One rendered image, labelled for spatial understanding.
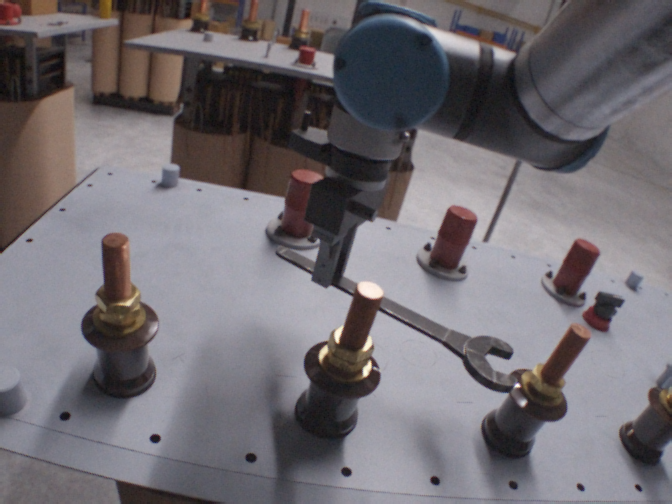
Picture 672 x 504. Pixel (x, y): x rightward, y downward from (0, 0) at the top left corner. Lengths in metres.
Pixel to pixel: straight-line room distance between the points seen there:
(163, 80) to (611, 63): 6.04
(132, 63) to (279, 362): 5.86
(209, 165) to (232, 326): 1.57
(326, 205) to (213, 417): 0.29
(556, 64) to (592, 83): 0.03
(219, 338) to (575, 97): 0.55
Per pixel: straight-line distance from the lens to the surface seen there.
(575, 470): 0.73
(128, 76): 6.38
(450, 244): 0.95
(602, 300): 1.08
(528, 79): 0.35
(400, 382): 0.68
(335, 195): 0.50
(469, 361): 0.57
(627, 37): 0.27
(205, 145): 2.17
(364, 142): 0.50
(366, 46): 0.36
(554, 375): 0.61
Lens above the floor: 1.83
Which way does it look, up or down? 32 degrees down
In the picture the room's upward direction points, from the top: 15 degrees clockwise
